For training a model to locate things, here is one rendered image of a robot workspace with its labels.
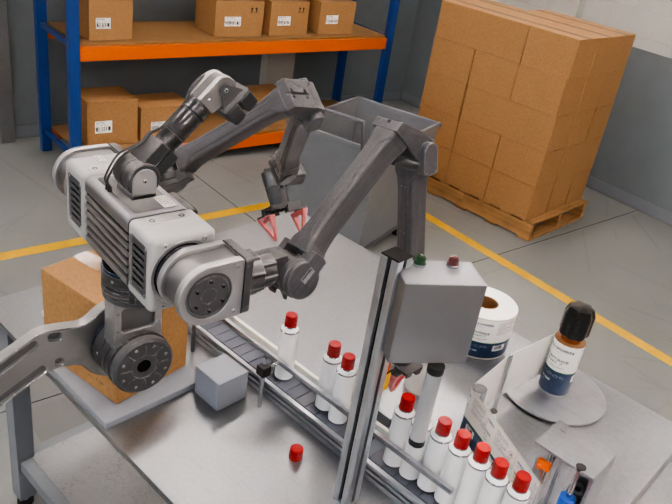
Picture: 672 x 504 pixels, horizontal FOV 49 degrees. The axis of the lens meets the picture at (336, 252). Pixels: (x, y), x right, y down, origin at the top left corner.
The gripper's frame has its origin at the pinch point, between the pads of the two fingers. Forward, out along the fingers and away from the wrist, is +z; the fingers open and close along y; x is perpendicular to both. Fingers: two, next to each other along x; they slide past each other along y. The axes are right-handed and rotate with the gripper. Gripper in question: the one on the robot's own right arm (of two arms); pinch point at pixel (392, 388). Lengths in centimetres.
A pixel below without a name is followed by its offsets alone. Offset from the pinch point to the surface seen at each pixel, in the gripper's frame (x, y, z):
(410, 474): 8.2, -15.6, 11.6
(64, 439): 33, 107, 81
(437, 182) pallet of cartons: -318, 203, 93
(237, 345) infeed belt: 8, 50, 15
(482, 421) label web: -8.6, -21.4, -0.3
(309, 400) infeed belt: 7.5, 19.7, 14.2
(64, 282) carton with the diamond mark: 49, 71, -9
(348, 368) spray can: 7.6, 9.0, -3.7
